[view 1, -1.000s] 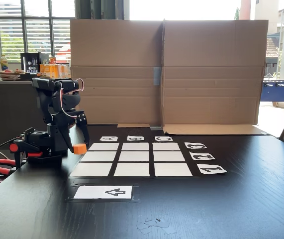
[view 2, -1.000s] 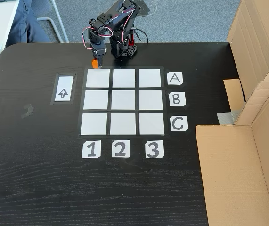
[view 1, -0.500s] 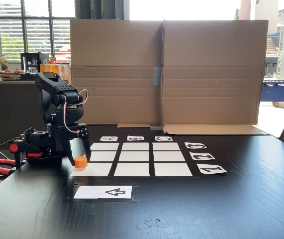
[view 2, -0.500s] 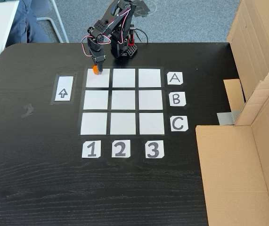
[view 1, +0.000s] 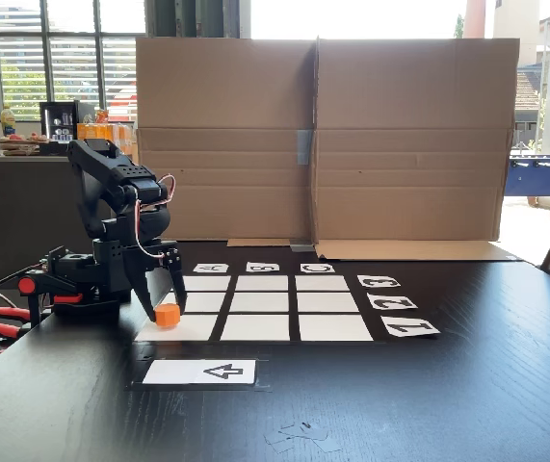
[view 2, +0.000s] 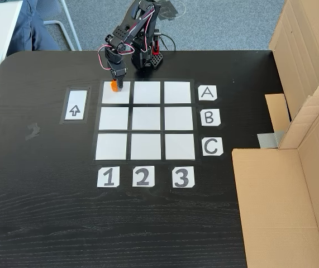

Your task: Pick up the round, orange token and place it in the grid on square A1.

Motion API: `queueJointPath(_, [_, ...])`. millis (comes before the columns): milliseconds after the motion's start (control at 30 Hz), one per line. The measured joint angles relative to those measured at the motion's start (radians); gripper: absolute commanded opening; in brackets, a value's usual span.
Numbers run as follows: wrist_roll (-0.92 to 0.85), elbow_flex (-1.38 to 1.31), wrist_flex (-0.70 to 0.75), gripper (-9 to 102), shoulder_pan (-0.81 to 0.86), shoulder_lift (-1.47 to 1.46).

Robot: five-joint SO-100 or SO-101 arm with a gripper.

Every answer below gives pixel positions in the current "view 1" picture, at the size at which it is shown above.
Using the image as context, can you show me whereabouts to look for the paper sheet number 1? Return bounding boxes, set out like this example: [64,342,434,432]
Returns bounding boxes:
[380,316,441,339]

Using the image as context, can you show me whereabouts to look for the paper sheet number 2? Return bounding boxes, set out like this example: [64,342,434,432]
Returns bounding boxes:
[366,294,419,311]

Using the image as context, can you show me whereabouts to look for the brown cardboard box wall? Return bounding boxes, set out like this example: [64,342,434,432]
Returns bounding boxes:
[135,37,319,247]
[313,37,521,262]

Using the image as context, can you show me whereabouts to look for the white nine-square grid sheet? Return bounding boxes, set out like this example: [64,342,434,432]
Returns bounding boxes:
[133,273,376,344]

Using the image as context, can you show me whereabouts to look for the food tray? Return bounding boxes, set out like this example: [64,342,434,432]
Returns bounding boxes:
[0,133,50,156]

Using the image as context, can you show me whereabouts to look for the white arrow paper sheet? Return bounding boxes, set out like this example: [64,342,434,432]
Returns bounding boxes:
[142,359,257,386]

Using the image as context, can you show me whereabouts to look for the black mini fridge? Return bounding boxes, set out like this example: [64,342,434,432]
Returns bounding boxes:
[39,100,95,143]

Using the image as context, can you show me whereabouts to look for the blue foosball table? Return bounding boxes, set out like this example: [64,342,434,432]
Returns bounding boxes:
[504,152,550,218]

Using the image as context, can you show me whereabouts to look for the orange drink cartons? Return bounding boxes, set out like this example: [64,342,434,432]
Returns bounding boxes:
[76,109,137,160]

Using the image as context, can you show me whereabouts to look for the red white servo wire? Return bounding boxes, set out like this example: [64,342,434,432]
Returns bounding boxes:
[134,174,178,261]

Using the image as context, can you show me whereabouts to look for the paper sheet number 3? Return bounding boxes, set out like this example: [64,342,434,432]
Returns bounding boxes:
[356,274,403,289]

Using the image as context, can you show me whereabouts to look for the yellow bottle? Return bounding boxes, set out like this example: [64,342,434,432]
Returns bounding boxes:
[0,105,16,139]

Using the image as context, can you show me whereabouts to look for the grey duct tape strip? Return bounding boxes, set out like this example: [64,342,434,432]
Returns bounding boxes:
[296,128,314,166]

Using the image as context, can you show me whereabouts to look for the round orange token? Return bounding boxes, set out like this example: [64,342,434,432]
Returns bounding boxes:
[154,302,181,329]

